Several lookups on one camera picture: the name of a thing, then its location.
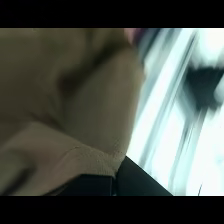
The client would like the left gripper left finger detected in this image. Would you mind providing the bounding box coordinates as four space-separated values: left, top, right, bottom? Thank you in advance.
56 173 116 197

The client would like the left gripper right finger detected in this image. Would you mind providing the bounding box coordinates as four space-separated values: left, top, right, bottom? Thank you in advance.
114 155 174 197

